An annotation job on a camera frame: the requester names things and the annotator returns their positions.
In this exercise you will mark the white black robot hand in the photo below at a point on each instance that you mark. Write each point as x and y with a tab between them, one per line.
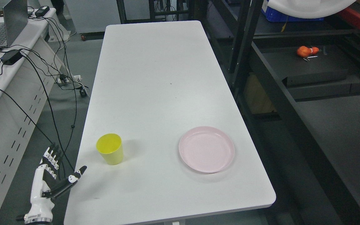
45	187

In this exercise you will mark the yellow plastic cup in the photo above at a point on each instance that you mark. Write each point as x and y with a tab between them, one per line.
110	147

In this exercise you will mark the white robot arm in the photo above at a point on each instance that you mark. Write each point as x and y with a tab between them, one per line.
34	220

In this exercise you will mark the dark grey metal shelf rack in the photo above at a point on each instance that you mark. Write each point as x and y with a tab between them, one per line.
303	112

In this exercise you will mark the orange toy on shelf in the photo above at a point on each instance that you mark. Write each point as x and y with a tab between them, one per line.
304	51

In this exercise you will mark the white side desk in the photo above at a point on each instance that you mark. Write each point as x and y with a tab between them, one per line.
22	98

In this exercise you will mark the white power strip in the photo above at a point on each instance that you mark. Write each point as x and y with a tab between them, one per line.
62	79

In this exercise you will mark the white table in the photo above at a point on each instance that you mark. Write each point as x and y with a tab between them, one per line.
153	83

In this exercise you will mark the black power adapter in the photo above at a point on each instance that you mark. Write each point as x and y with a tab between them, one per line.
11	57

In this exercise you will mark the grey laptop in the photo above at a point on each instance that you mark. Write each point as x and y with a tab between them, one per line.
15	15

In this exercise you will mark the pink plastic plate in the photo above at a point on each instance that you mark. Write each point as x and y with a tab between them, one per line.
206	149

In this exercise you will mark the black power brick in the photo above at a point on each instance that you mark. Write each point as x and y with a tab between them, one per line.
41	12

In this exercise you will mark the blue plastic crate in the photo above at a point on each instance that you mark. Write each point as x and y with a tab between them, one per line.
273	15

